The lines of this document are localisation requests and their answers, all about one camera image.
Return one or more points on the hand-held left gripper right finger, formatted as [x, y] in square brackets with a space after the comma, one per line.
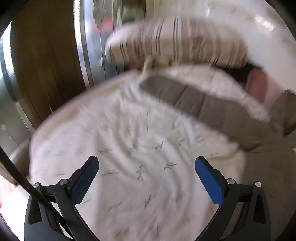
[209, 180]

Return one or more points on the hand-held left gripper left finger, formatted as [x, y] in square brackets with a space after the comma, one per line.
[84, 178]

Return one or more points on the olive puffer jacket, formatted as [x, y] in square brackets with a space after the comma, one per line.
[196, 102]

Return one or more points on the white leaf-print bed sheet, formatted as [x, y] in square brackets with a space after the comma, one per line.
[129, 143]

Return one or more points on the wooden wardrobe door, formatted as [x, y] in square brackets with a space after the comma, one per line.
[46, 58]

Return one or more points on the striped floral pillow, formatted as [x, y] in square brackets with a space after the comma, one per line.
[185, 46]

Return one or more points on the silver metal door frame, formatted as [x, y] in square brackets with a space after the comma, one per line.
[86, 46]

